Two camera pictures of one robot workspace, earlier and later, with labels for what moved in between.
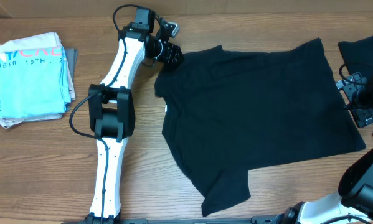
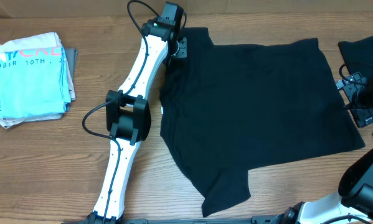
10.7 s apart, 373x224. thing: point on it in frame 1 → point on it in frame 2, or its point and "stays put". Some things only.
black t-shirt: x=230 y=112 stays put
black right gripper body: x=362 y=98 stays put
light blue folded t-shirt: x=31 y=81 stays put
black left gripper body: x=162 y=51 → x=182 y=48
